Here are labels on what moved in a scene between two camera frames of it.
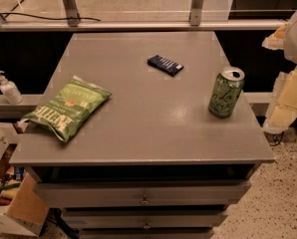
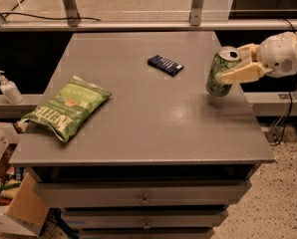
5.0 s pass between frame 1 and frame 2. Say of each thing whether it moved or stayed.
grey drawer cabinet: stayed
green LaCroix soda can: moved
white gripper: moved
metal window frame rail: stayed
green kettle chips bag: stayed
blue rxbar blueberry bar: stayed
